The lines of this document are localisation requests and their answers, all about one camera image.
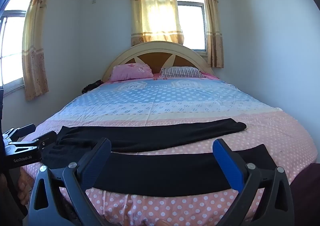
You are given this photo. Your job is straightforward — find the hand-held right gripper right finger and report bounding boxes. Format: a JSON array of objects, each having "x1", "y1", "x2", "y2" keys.
[{"x1": 212, "y1": 138, "x2": 295, "y2": 226}]

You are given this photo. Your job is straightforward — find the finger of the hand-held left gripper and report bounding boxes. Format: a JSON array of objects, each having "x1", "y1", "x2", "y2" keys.
[
  {"x1": 2, "y1": 123, "x2": 37, "y2": 143},
  {"x1": 31, "y1": 130, "x2": 57, "y2": 149}
]

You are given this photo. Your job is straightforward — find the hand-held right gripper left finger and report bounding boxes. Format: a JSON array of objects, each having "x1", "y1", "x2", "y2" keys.
[{"x1": 27, "y1": 137, "x2": 112, "y2": 226}]

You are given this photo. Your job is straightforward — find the black pants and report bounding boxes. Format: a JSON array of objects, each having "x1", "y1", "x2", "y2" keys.
[{"x1": 41, "y1": 118, "x2": 278, "y2": 198}]

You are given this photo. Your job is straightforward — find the person's left forearm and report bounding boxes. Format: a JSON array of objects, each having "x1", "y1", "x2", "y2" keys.
[{"x1": 0, "y1": 171, "x2": 25, "y2": 226}]

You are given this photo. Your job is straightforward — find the person's left hand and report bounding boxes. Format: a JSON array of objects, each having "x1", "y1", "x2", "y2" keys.
[{"x1": 17, "y1": 166, "x2": 34, "y2": 206}]

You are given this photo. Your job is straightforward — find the dark bundle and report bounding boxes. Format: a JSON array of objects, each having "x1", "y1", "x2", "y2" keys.
[{"x1": 82, "y1": 79, "x2": 103, "y2": 94}]

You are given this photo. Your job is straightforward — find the long yellow patterned curtain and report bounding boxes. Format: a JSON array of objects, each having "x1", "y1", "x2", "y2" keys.
[{"x1": 22, "y1": 0, "x2": 55, "y2": 101}]

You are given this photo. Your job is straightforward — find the dark maroon cloth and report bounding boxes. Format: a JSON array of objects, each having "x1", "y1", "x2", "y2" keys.
[{"x1": 290, "y1": 162, "x2": 320, "y2": 226}]

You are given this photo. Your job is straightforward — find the polka-dot bedspread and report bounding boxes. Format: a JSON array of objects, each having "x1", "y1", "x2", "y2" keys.
[{"x1": 21, "y1": 77, "x2": 318, "y2": 226}]

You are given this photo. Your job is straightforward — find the large side window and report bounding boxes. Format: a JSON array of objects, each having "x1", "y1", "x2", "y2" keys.
[{"x1": 0, "y1": 0, "x2": 35, "y2": 94}]

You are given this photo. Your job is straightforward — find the pink pillow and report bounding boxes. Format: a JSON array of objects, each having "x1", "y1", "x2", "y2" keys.
[{"x1": 110, "y1": 63, "x2": 153, "y2": 82}]

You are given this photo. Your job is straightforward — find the striped pillow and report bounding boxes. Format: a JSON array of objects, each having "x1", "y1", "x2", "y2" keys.
[{"x1": 159, "y1": 66, "x2": 207, "y2": 79}]

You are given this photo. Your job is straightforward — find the cream wooden headboard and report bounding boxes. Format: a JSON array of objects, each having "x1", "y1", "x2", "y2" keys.
[{"x1": 101, "y1": 41, "x2": 215, "y2": 82}]

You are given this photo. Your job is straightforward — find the narrow yellow patterned curtain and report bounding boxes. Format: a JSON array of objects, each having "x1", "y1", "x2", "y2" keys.
[{"x1": 199, "y1": 0, "x2": 224, "y2": 68}]

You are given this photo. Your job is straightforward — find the wide yellow patterned curtain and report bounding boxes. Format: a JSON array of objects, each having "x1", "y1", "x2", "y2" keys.
[{"x1": 130, "y1": 0, "x2": 184, "y2": 47}]

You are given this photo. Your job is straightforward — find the window with white frame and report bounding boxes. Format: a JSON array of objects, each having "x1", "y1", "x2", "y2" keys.
[{"x1": 174, "y1": 0, "x2": 208, "y2": 57}]

